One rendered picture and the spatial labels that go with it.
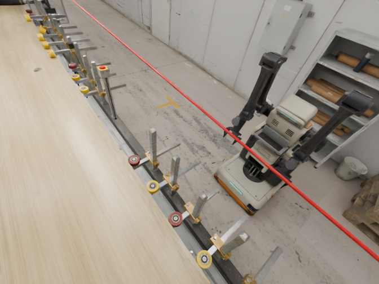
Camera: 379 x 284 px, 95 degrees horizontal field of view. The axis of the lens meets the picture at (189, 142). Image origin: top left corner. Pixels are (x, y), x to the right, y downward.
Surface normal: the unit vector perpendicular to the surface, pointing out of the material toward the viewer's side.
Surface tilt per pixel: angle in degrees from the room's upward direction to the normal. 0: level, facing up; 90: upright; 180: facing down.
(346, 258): 0
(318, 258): 0
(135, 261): 0
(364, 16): 90
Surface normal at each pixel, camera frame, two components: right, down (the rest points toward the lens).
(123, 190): 0.13, -0.65
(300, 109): -0.42, -0.21
